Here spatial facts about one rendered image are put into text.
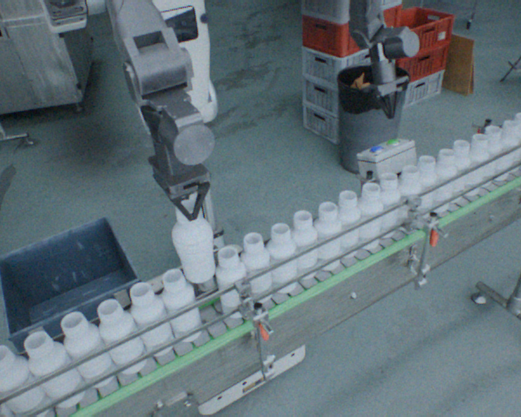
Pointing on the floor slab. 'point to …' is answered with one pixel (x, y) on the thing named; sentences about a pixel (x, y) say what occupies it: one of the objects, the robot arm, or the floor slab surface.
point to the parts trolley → (451, 9)
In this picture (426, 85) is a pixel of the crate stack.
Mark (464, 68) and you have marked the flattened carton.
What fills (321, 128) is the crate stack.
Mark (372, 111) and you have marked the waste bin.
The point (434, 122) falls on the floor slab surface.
